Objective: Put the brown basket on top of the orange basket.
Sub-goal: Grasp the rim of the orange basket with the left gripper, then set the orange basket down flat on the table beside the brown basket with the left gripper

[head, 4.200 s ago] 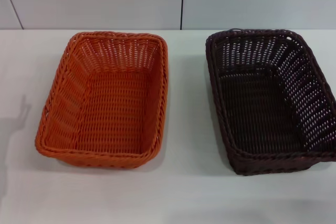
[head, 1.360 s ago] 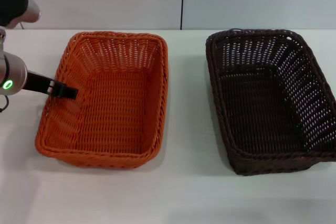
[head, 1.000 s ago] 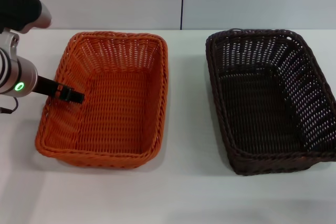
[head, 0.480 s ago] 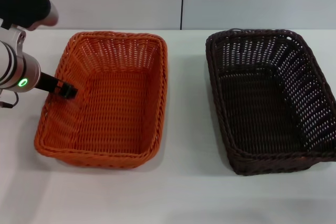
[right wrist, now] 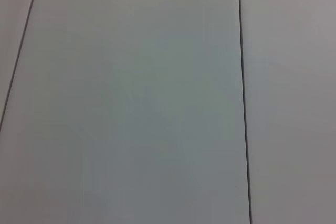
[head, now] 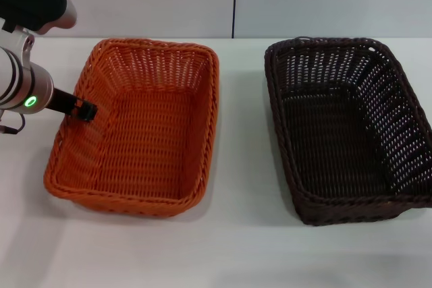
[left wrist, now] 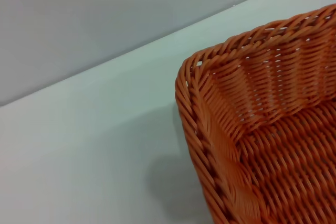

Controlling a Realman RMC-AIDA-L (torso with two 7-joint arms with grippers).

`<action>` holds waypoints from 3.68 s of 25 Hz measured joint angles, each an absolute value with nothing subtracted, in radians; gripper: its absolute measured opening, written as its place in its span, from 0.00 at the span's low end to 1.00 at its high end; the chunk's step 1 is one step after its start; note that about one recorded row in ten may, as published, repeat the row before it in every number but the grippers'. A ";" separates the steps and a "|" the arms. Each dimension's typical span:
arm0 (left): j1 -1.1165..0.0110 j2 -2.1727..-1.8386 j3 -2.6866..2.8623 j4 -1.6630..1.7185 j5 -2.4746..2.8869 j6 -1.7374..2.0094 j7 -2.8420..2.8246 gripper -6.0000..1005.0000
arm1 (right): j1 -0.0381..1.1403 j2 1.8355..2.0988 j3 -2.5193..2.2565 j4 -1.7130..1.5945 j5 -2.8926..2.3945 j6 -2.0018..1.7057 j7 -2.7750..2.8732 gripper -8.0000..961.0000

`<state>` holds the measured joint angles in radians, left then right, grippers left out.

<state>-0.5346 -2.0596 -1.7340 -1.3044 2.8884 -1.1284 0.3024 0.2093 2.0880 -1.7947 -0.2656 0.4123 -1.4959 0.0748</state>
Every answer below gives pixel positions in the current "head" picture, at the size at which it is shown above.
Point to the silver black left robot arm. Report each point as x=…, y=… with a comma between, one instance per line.
x=23, y=75

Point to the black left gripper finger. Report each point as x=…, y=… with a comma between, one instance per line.
x=84, y=116
x=88, y=108

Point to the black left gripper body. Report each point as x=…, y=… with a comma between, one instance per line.
x=62, y=102

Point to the dark brown woven plastic basket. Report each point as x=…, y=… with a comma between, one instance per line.
x=334, y=146

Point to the orange woven plastic basket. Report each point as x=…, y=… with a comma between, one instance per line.
x=152, y=146

